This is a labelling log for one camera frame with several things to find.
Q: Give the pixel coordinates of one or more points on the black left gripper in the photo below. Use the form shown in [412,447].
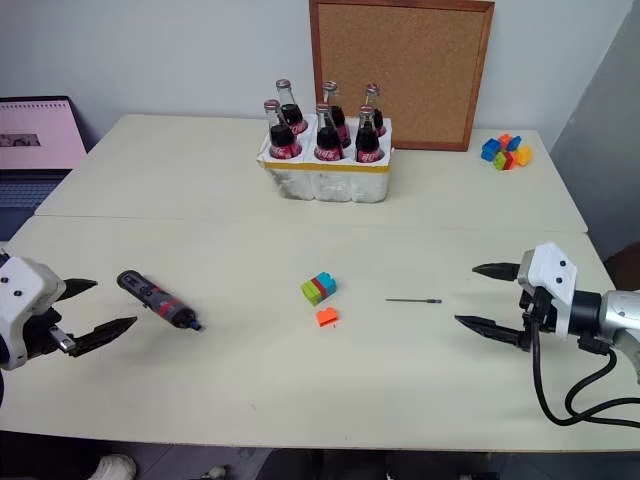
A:
[42,337]

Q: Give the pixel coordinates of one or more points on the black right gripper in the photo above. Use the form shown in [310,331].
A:
[537,312]

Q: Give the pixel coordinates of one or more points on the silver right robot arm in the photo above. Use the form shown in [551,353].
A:
[617,312]

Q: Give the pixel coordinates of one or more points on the thin metal screwdriver bit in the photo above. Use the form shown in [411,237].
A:
[415,300]

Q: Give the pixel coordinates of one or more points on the dark brown furniture piece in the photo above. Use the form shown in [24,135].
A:
[625,270]

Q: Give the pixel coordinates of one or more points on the green toy block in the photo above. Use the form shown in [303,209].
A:
[499,161]

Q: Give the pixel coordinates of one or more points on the red toy block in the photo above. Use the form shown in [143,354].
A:
[509,160]

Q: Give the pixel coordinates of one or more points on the yellow orange toy block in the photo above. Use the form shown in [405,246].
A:
[524,156]

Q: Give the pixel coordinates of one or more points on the blue toy block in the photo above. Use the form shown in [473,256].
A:
[491,149]

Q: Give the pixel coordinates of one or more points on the white shoe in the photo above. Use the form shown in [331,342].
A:
[114,467]

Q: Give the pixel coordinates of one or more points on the single orange toy block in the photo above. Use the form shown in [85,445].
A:
[326,318]

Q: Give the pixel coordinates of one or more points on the green red blue block stack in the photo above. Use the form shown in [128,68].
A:
[319,289]

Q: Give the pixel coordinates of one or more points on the open laptop pink screen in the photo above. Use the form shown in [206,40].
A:
[35,140]

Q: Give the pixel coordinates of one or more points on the glass cola bottle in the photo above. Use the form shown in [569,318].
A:
[291,112]
[336,117]
[327,140]
[369,142]
[282,137]
[376,107]

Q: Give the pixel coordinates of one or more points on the white foam bottle carrier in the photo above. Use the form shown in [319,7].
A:
[327,180]

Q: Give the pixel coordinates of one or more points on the wood framed cork board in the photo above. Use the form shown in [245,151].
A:
[402,70]

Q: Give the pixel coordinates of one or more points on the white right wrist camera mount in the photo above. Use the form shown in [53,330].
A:
[555,275]

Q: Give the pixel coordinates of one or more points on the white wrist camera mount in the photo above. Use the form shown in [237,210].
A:
[555,275]
[25,295]

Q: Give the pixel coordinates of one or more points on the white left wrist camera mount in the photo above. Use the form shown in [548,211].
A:
[25,295]

